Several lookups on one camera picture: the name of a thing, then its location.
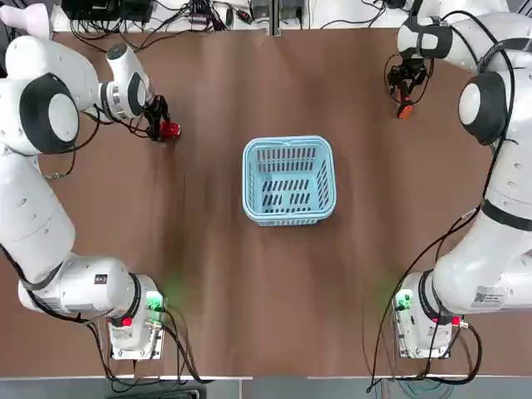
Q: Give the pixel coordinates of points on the orange black barcode scanner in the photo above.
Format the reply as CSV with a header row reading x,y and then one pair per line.
x,y
404,109

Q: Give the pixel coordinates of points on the red toy car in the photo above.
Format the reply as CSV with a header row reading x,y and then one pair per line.
x,y
171,130

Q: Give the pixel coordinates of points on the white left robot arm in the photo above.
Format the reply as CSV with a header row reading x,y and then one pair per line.
x,y
37,216

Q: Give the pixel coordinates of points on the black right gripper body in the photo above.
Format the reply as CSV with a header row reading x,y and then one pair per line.
x,y
410,65

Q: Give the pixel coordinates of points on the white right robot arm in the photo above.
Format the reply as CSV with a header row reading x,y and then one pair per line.
x,y
511,166

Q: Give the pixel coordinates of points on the black usb hub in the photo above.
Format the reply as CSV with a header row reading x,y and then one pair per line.
x,y
198,18

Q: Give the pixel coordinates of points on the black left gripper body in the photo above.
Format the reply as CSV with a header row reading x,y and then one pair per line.
x,y
147,113

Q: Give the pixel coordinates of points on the black desktop box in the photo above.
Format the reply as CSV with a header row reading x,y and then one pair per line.
x,y
108,8

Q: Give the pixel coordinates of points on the aluminium frame post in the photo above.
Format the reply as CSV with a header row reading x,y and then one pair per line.
x,y
274,16

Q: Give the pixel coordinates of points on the light blue plastic basket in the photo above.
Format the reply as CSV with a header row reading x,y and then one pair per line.
x,y
287,219

